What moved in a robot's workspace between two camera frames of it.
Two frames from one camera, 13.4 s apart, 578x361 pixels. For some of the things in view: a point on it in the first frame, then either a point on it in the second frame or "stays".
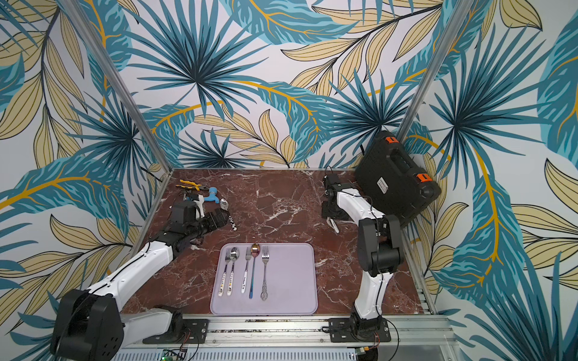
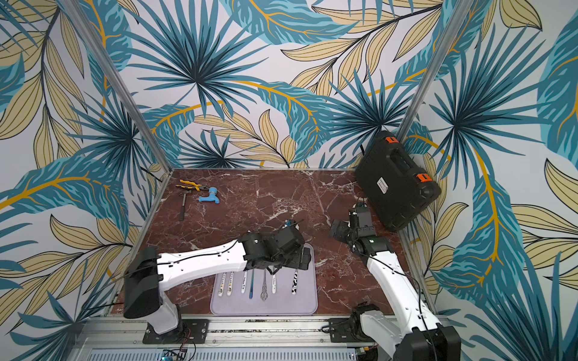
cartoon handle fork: x=227 y=255 stays
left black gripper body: x=205 y=224 -> x=293 y=259
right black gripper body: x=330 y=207 -> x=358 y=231
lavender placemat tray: x=291 y=281 stays
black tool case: x=389 y=175 stays
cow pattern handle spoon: x=224 y=204 -> x=295 y=283
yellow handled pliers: x=196 y=186 stays
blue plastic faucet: x=212 y=196 stays
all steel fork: x=264 y=292 stays
